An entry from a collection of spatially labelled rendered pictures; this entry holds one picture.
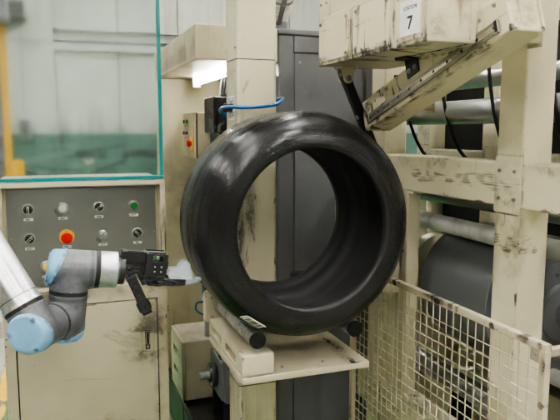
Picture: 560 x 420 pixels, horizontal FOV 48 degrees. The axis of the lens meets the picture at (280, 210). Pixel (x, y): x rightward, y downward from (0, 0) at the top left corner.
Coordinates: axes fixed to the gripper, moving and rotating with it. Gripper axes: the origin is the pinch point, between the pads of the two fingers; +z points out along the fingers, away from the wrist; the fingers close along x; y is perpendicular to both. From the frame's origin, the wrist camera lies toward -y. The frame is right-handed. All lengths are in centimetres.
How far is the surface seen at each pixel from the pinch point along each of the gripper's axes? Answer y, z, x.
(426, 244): 8, 100, 47
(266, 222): 13.5, 27.4, 28.4
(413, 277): 0, 81, 23
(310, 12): 300, 380, 915
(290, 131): 41.2, 16.4, -12.1
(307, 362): -20.6, 32.7, -4.1
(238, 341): -16.8, 14.3, 2.8
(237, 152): 34.6, 4.3, -10.0
